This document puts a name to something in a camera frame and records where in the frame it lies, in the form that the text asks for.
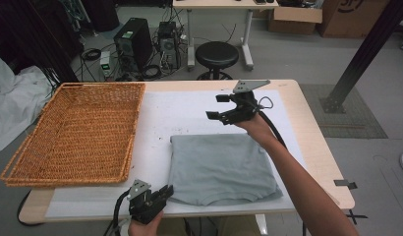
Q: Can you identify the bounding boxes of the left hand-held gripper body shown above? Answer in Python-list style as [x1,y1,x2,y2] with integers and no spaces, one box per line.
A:
[126,179,166,225]

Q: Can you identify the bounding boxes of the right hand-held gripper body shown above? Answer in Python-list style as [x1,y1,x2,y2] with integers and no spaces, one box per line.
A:
[222,79,271,126]

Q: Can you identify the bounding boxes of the grey-green printed t-shirt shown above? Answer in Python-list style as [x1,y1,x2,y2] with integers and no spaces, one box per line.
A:
[168,132,284,207]

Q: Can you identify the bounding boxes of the orange wicker basket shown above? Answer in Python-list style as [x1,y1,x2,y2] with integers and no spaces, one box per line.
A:
[0,82,146,188]

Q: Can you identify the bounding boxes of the person's left hand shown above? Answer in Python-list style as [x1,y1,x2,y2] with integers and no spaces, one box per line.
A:
[128,210,164,236]

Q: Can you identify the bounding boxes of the person's right hand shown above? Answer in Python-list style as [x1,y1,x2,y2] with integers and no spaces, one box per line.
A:
[235,112,279,148]

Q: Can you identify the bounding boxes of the white table mat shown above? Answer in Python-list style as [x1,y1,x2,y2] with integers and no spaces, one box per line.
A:
[44,89,307,219]

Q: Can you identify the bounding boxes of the black round stool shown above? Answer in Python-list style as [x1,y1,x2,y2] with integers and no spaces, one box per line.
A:
[195,40,240,82]

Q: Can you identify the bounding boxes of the small open computer tower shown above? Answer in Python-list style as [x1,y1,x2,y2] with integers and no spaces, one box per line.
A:
[156,21,181,70]

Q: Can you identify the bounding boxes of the person's khaki pants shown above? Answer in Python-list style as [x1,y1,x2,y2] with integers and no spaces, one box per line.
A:
[156,214,267,236]

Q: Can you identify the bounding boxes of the white-legged wooden desk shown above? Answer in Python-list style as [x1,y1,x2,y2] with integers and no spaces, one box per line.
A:
[172,0,280,72]

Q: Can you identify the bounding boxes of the white table leg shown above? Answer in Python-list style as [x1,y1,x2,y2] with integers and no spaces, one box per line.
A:
[257,214,268,236]

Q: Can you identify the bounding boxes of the small open cardboard box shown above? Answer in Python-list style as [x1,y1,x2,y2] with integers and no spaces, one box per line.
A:
[267,6,323,36]

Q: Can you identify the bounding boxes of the large black computer tower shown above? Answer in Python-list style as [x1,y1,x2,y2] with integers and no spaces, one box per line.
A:
[113,17,154,73]

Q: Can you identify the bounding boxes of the grey floor mat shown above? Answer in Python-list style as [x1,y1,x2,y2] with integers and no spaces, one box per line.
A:
[299,84,389,140]

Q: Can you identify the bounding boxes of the white power unit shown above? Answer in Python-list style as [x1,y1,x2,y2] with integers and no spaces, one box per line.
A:
[99,50,112,80]

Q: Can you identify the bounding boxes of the black tape piece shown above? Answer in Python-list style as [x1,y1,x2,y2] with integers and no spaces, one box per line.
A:
[332,179,359,191]

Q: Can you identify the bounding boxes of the large cardboard box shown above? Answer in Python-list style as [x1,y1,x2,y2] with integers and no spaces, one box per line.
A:
[317,0,392,38]

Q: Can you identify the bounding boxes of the white cloth sheet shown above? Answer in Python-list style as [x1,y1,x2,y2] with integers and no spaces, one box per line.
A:
[0,50,55,156]

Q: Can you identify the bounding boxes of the dark curtain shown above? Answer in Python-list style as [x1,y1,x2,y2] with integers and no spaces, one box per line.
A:
[0,0,85,83]

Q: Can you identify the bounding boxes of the left hand-held gripper black cable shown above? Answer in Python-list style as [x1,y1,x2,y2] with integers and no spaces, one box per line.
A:
[102,190,132,236]

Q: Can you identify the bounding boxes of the hand-held gripper black cable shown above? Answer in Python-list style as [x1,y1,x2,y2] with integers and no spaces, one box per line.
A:
[255,96,287,148]
[102,190,132,236]

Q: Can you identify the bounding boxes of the right hand-held gripper black cable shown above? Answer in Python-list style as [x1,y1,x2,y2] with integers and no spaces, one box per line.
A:
[255,96,287,148]

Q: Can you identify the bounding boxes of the black metal post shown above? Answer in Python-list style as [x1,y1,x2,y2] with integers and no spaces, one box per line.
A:
[318,0,403,115]

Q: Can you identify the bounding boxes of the coiled black cable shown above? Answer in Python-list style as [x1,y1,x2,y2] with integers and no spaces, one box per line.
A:
[81,47,102,62]

